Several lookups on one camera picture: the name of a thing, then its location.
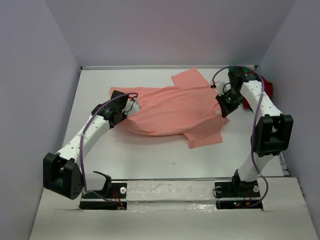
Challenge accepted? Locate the red t shirt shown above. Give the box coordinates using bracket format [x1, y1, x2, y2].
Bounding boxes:
[242, 75, 274, 111]

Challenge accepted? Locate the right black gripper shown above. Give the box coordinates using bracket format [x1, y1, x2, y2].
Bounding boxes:
[215, 89, 244, 118]

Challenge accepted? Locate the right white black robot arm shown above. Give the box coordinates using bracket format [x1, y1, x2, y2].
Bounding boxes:
[213, 65, 294, 199]

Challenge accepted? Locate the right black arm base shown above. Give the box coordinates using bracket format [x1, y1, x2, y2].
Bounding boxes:
[212, 181, 263, 210]

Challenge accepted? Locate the white foam front panel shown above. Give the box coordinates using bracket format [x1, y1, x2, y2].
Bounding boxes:
[30, 177, 317, 240]

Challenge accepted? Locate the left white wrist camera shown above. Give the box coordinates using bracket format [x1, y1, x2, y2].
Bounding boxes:
[122, 98, 141, 118]

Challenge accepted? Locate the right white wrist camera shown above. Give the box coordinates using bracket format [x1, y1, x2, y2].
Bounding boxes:
[211, 80, 226, 96]

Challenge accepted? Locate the aluminium back table rail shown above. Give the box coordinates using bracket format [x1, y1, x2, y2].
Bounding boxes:
[80, 64, 259, 71]

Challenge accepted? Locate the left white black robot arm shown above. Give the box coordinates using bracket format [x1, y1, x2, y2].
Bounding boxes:
[42, 90, 133, 200]

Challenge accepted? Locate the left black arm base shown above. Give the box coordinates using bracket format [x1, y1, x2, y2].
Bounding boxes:
[79, 181, 128, 211]

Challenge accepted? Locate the green t shirt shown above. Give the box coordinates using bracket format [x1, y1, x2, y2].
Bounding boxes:
[228, 65, 253, 78]

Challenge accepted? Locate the pink t shirt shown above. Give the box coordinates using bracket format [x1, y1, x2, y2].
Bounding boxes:
[110, 68, 229, 149]

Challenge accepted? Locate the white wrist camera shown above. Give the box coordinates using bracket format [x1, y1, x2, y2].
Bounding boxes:
[211, 80, 226, 96]
[122, 98, 141, 118]

